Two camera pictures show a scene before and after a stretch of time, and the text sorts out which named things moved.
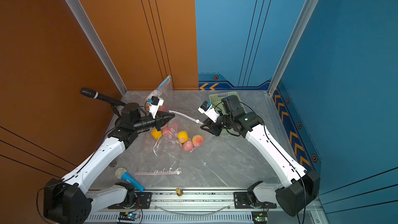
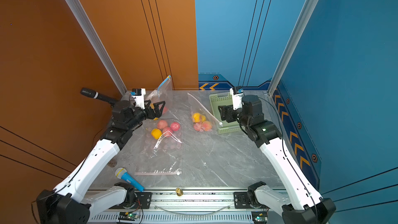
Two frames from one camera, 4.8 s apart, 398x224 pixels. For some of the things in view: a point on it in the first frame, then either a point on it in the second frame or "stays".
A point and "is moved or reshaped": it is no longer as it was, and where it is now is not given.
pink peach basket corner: (188, 145) → (198, 126)
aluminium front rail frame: (197, 206) stays
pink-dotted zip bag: (185, 136) → (201, 121)
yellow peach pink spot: (183, 136) → (196, 117)
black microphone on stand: (114, 103) stays
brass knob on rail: (179, 192) stays
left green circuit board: (127, 216) stays
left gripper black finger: (162, 118) → (153, 110)
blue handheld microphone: (121, 173) stays
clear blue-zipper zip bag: (164, 92) stays
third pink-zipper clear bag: (168, 171) stays
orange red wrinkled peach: (197, 140) is moved or reshaped
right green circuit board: (259, 217) stays
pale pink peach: (175, 125) stays
